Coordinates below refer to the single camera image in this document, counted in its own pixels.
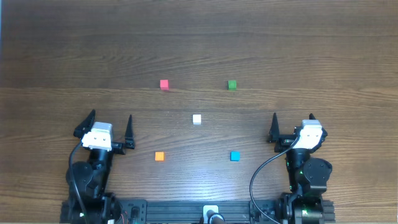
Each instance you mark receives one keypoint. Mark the orange cube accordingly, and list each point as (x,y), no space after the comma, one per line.
(159,156)

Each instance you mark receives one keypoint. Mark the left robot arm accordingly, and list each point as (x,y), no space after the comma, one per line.
(88,177)

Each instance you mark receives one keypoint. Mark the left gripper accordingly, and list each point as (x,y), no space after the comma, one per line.
(118,147)

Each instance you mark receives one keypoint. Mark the white cube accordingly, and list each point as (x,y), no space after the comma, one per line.
(196,119)

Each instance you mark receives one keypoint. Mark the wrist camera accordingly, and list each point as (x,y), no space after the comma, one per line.
(98,137)
(308,134)

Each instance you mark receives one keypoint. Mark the mounting rail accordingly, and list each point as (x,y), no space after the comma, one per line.
(180,213)

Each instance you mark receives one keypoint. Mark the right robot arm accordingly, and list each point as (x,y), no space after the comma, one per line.
(311,177)

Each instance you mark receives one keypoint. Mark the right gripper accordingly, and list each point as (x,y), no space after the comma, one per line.
(284,141)

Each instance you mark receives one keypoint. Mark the blue cube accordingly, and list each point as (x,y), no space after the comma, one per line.
(235,156)

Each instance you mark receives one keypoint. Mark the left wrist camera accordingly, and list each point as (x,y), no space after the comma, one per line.
(98,137)

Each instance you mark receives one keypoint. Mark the green cube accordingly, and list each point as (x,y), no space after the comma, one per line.
(232,84)

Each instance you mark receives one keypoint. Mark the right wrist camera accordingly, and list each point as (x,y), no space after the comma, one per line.
(308,134)

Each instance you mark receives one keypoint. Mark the red cube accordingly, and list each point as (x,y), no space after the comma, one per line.
(164,84)

